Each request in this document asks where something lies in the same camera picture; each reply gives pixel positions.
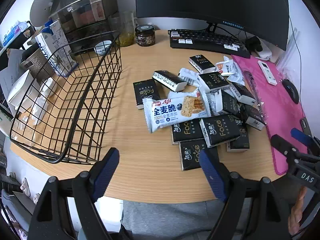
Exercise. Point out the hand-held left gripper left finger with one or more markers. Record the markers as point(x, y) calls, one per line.
point(106, 172)

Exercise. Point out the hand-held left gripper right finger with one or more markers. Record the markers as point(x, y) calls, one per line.
point(212, 173)

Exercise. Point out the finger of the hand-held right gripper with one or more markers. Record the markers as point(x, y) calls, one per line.
point(281, 143)
point(303, 138)

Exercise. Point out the pile of black tissue packets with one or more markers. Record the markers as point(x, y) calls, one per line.
point(217, 130)

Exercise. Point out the large white cracker packet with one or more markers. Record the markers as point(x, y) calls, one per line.
point(172, 112)

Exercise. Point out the person's right hand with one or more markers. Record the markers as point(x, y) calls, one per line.
point(297, 213)

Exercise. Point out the pink mouse mat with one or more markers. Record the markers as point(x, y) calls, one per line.
point(280, 120)

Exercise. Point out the clear plastic wrapper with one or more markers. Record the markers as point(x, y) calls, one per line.
point(260, 105)

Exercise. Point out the black computer mouse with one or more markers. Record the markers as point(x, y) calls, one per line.
point(292, 91)

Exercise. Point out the person's grey trousers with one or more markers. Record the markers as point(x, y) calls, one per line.
point(165, 220)

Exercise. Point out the white remote control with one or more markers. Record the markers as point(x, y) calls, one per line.
point(267, 72)

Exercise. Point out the clear plastic bag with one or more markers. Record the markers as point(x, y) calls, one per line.
point(287, 52)

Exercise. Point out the black tissue pack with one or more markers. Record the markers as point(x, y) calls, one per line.
point(201, 63)
point(146, 93)

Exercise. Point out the white orange snack packet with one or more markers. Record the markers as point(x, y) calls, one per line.
point(226, 67)

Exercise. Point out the white plastic box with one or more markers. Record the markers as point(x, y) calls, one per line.
point(21, 91)

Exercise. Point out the small white ceramic cup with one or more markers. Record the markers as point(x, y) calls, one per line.
point(102, 48)

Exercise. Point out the black keyboard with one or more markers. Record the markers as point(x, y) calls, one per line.
point(207, 42)

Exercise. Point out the brown woven basket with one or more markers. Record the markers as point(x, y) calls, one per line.
point(37, 65)

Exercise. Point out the white milk carton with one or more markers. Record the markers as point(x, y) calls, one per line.
point(56, 50)

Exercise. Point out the monitor stand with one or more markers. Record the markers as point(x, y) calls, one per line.
point(212, 27)

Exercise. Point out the white paper sheets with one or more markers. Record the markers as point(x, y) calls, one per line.
point(11, 72)

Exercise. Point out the dark glass jar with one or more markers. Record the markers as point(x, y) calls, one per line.
point(145, 36)

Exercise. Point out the clear glass cup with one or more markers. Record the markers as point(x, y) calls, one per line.
point(122, 27)

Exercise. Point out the black computer monitor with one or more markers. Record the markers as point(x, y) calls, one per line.
point(212, 2)

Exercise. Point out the white round fan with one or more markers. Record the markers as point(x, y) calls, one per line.
point(45, 3)

